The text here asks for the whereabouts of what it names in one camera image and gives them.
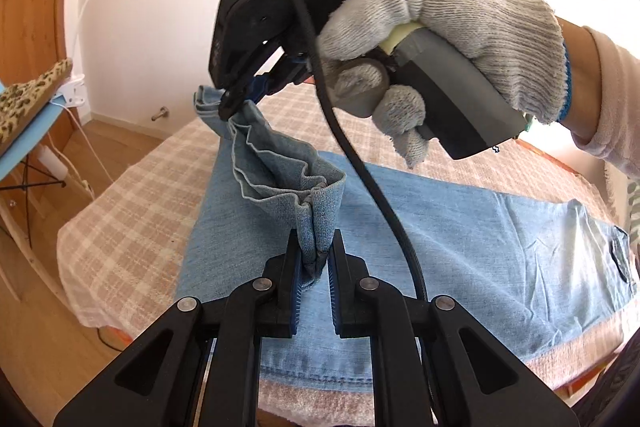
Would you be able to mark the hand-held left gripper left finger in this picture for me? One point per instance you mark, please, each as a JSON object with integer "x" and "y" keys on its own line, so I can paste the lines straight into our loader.
{"x": 296, "y": 307}

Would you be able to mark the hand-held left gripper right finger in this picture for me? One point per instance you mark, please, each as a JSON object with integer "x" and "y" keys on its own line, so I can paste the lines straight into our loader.
{"x": 332, "y": 302}

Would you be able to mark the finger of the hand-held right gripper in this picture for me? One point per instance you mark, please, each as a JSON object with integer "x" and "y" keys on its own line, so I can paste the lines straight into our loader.
{"x": 280, "y": 79}
{"x": 240, "y": 87}

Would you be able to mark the light blue denim pants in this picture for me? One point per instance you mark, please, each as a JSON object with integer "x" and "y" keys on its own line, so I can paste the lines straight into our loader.
{"x": 450, "y": 247}

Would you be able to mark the person's right forearm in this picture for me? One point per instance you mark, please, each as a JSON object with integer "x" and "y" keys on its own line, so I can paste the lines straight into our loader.
{"x": 610, "y": 107}

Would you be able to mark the person's right hand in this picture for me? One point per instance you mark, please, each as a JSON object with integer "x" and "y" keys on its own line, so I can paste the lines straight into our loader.
{"x": 450, "y": 7}

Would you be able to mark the metal door stopper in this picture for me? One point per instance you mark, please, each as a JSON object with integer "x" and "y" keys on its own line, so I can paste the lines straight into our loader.
{"x": 161, "y": 112}

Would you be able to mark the pink checked blanket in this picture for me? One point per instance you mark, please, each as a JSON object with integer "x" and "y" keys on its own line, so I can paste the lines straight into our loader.
{"x": 130, "y": 217}

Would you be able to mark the leopard print cloth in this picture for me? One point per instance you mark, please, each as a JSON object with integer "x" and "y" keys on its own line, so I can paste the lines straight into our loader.
{"x": 25, "y": 102}

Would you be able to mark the light blue ironing board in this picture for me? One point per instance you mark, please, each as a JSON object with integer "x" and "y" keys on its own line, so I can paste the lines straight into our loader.
{"x": 25, "y": 147}

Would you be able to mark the black white patterned trousers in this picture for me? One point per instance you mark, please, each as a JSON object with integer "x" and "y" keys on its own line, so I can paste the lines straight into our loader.
{"x": 610, "y": 387}

